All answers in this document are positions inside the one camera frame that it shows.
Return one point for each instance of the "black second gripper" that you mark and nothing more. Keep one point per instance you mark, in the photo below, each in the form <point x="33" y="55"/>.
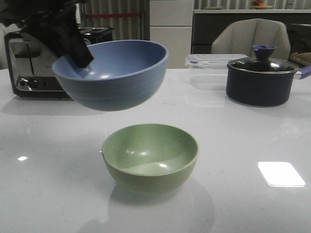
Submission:
<point x="54" y="21"/>

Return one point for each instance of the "blue bowl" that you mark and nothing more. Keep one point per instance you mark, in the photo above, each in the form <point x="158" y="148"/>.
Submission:
<point x="123" y="74"/>

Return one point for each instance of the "green bowl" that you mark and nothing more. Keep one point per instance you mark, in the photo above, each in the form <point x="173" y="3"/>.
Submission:
<point x="150" y="158"/>

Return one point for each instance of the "black and chrome toaster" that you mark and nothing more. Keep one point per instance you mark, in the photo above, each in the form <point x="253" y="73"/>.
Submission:
<point x="30" y="68"/>

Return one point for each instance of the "white refrigerator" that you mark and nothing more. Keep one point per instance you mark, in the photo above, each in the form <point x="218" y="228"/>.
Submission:
<point x="171" y="26"/>

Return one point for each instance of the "dark kitchen counter cabinet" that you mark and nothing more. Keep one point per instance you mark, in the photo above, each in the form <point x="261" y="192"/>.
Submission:
<point x="209" y="24"/>

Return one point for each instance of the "clear plastic food container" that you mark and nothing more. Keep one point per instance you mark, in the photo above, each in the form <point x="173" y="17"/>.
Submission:
<point x="209" y="71"/>

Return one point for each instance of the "beige upholstered chair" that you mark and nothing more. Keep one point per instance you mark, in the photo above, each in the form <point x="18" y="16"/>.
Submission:
<point x="240" y="36"/>

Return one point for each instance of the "fruit bowl on counter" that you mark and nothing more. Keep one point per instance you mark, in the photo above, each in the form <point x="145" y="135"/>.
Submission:
<point x="260" y="5"/>

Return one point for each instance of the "glass pot lid blue knob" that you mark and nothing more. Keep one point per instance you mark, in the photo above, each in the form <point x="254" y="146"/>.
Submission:
<point x="262" y="62"/>

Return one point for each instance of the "dark blue saucepan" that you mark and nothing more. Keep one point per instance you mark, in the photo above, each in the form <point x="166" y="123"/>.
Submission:
<point x="262" y="88"/>

